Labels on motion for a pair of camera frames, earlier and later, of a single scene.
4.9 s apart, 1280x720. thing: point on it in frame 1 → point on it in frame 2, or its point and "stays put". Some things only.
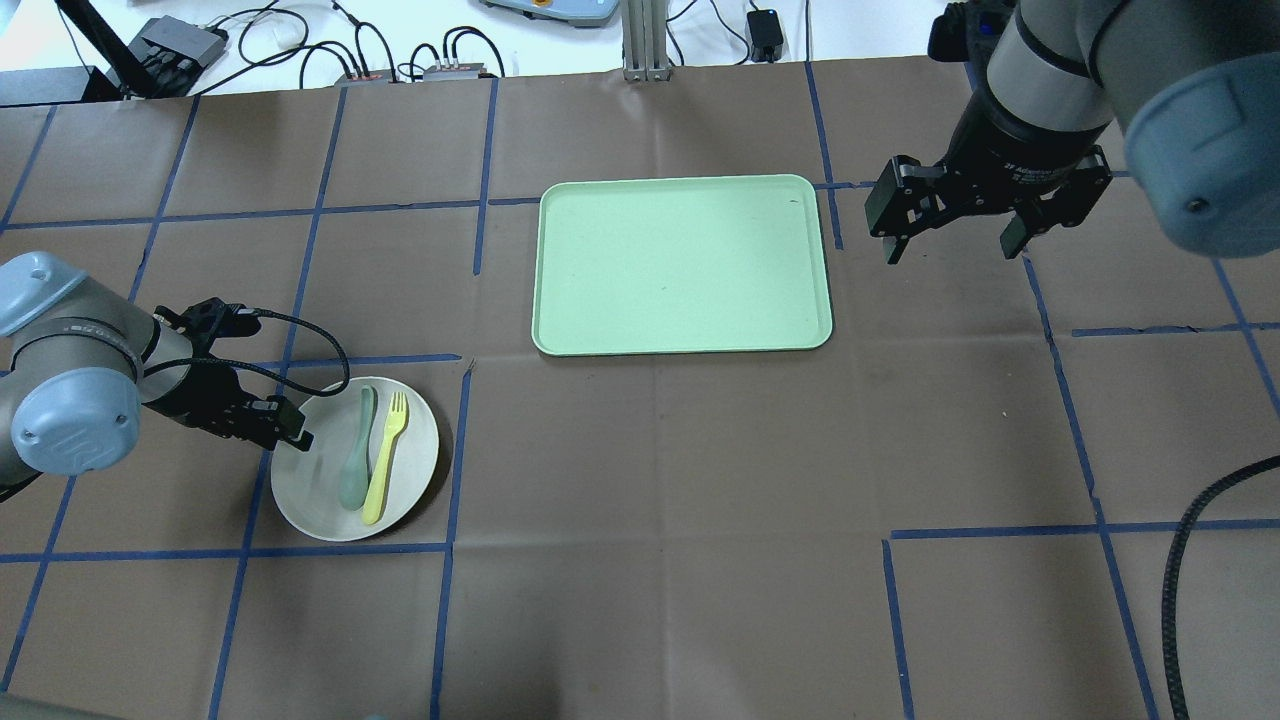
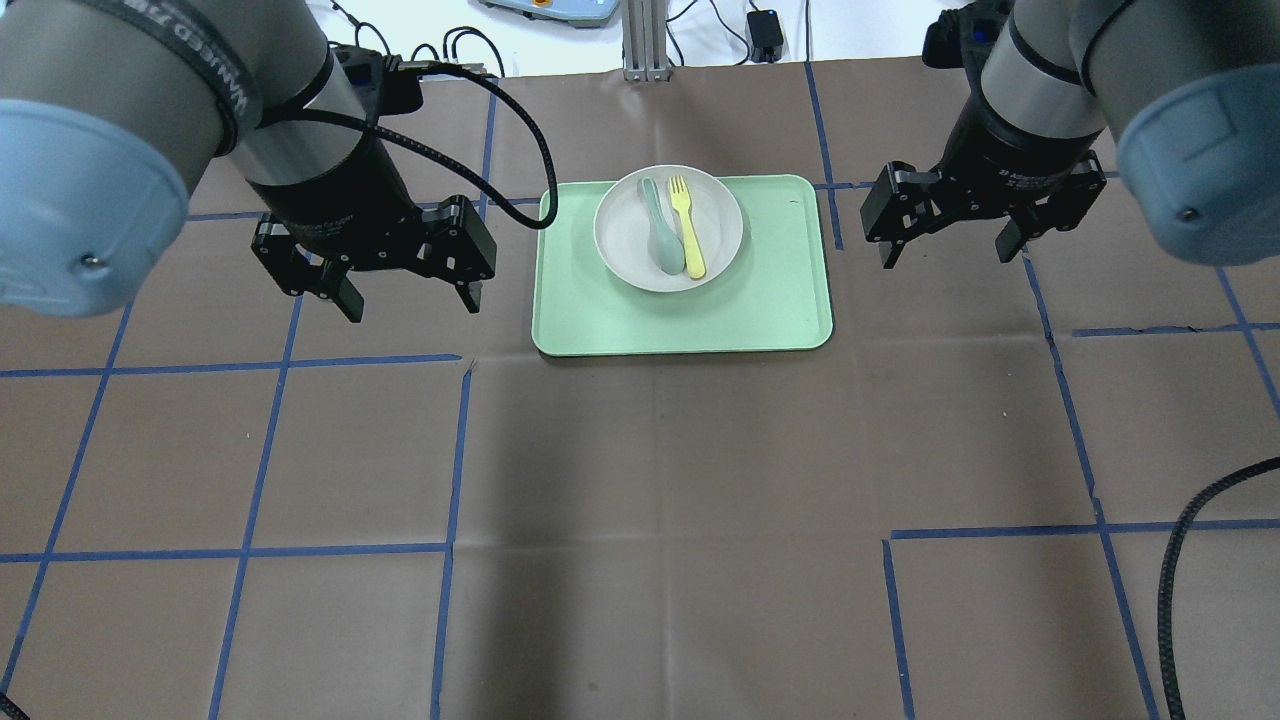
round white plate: x=307 y=484 → x=624 y=237
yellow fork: x=398 y=416 → x=681 y=198
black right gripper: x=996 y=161 stays put
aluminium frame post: x=644 y=40 stays put
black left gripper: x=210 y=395 → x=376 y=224
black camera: x=968 y=30 stays put
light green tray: x=679 y=265 stays put
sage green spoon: x=354 y=467 → x=669 y=251
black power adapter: x=766 y=35 stays put
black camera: x=212 y=316 → x=380 y=84
